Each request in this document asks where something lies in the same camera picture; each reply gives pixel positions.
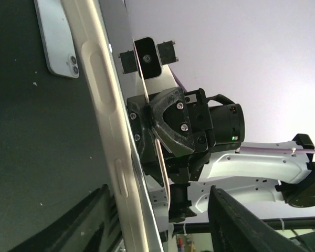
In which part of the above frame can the white phone face down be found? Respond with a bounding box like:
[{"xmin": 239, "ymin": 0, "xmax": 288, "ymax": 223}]
[{"xmin": 34, "ymin": 0, "xmax": 79, "ymax": 79}]

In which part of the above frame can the beige pink phone case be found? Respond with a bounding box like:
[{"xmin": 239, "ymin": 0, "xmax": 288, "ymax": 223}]
[{"xmin": 61, "ymin": 1, "xmax": 146, "ymax": 249}]

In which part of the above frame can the black screen phone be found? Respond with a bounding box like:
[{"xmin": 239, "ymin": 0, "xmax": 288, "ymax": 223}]
[{"xmin": 99, "ymin": 1, "xmax": 164, "ymax": 252}]

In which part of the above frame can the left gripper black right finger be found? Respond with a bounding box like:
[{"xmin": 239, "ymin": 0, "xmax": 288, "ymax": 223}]
[{"xmin": 208, "ymin": 186, "xmax": 312, "ymax": 252}]

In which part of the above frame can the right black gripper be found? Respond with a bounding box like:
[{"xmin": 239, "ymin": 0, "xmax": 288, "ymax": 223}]
[{"xmin": 127, "ymin": 87, "xmax": 215, "ymax": 184}]

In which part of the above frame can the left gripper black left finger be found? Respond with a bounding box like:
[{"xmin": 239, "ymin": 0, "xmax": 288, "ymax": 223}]
[{"xmin": 11, "ymin": 184, "xmax": 121, "ymax": 251}]

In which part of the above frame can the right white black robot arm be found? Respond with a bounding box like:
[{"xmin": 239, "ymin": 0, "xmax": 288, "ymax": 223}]
[{"xmin": 127, "ymin": 87, "xmax": 315, "ymax": 223}]

